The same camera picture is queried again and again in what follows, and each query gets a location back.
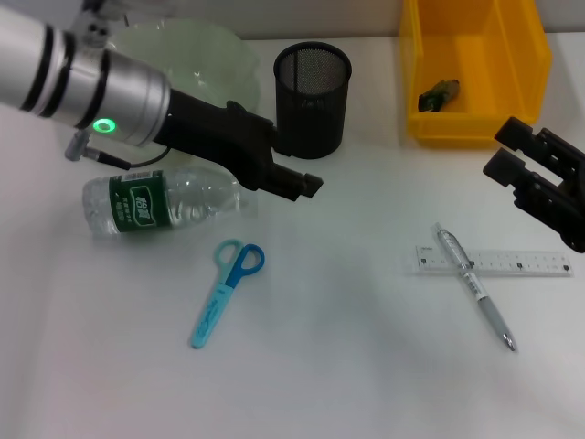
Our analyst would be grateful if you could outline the green plastic wrapper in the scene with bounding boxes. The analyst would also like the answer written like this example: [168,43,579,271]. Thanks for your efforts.
[417,78,463,113]

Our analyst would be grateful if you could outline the clear green-label water bottle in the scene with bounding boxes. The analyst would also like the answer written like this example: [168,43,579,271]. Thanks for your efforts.
[81,165,251,240]

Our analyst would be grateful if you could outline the grey gel pen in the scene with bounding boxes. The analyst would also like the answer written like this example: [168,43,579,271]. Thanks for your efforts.
[431,221,519,354]

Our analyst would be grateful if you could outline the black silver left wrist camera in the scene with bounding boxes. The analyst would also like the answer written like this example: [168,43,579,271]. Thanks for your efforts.
[72,0,127,48]

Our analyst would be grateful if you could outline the silver left gripper cable connector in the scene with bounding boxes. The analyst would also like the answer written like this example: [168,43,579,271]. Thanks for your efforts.
[62,129,170,171]

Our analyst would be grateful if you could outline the blue capped scissors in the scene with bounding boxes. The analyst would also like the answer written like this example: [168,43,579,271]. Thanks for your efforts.
[189,238,267,350]

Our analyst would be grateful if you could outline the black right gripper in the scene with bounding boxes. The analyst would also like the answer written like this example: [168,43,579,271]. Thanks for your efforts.
[483,116,585,255]

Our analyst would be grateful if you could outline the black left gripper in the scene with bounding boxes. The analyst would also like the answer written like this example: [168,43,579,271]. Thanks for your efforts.
[154,89,325,203]

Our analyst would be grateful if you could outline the clear plastic ruler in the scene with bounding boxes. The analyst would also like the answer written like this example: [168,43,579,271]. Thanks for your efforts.
[404,244,575,279]

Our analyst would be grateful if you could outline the black mesh pen holder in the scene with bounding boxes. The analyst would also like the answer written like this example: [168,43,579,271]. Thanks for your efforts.
[272,40,354,161]

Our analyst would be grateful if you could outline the green glass fruit plate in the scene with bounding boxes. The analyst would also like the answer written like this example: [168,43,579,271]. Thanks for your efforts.
[107,17,262,161]

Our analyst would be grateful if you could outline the yellow plastic storage bin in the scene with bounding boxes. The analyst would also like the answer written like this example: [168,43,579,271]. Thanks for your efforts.
[398,0,554,150]

